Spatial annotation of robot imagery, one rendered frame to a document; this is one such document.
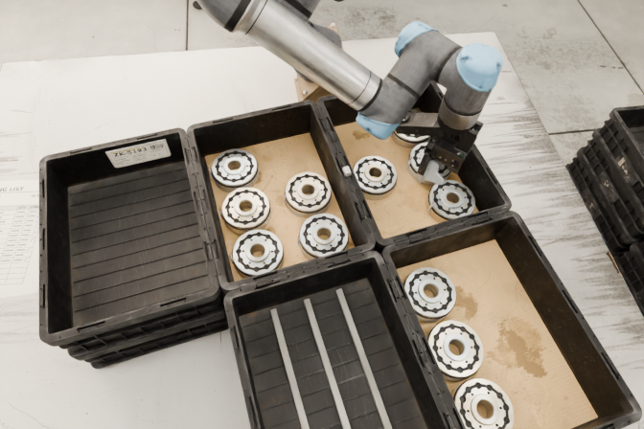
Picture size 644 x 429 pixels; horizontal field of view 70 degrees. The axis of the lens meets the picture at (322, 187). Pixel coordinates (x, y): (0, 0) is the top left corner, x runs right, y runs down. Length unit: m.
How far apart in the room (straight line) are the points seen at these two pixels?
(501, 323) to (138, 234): 0.77
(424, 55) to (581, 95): 2.01
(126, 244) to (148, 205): 0.10
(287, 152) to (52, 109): 0.74
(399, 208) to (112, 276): 0.62
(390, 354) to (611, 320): 0.56
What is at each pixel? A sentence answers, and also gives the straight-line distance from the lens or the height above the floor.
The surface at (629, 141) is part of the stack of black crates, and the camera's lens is 1.80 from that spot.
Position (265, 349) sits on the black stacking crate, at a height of 0.83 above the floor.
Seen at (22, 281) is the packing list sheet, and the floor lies 0.70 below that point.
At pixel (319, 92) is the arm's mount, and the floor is 0.81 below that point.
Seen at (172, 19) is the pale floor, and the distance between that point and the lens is 2.91.
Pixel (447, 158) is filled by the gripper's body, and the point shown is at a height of 0.95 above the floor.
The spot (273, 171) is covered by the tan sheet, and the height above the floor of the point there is 0.83.
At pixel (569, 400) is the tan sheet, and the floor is 0.83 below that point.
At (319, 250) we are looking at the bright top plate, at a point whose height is 0.86.
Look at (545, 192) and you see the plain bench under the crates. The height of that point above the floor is 0.70.
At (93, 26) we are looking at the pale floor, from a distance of 2.99.
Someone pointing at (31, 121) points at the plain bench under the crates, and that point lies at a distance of 1.54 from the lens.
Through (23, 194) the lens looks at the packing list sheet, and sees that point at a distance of 1.38.
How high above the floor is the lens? 1.71
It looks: 57 degrees down
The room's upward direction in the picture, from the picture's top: 4 degrees clockwise
